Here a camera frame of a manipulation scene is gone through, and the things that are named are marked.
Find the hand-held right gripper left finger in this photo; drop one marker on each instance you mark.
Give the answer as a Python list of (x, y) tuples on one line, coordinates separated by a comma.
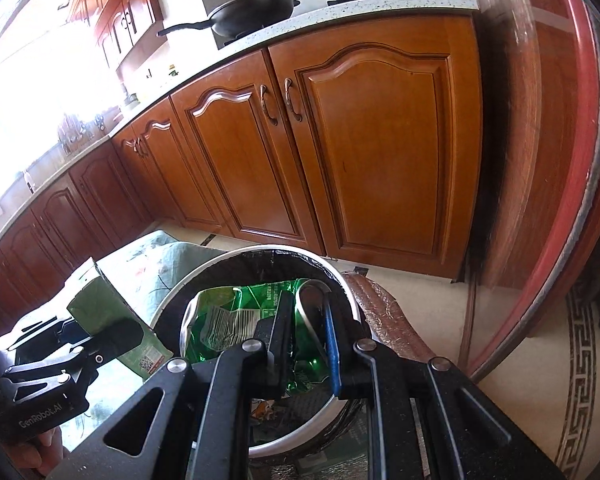
[(272, 345)]

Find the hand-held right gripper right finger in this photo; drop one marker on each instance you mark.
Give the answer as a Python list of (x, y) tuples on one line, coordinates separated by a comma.
[(332, 355)]

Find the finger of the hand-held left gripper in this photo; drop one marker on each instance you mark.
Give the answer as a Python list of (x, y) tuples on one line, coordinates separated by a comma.
[(40, 332), (115, 340)]

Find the green milk carton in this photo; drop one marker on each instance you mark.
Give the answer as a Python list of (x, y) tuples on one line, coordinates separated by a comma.
[(107, 305)]

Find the green foil snack wrapper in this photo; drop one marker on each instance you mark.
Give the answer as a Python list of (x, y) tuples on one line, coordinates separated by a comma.
[(220, 310)]

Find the white trash bin black liner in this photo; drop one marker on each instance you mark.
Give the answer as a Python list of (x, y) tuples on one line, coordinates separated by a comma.
[(275, 447)]

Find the person's left hand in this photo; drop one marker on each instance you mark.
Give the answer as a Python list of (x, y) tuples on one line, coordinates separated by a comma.
[(45, 447)]

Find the brown patterned mat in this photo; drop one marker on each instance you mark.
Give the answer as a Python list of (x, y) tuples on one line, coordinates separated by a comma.
[(380, 305)]

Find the light blue floral tablecloth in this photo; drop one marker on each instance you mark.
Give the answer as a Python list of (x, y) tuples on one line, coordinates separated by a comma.
[(145, 265)]

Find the white bottle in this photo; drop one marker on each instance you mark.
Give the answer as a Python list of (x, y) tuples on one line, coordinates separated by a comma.
[(28, 181)]

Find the metal utensil rack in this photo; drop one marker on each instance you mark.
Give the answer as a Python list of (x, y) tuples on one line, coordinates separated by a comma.
[(80, 132)]

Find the wooden kitchen base cabinets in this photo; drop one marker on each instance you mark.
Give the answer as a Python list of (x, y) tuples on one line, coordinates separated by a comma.
[(380, 135)]

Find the red framed glass door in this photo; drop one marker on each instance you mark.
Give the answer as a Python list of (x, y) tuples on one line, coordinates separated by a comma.
[(585, 160)]

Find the black wok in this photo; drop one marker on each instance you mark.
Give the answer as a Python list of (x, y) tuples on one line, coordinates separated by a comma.
[(255, 12)]

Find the wooden wall cabinets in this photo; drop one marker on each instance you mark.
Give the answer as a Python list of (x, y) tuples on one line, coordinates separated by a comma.
[(125, 10)]

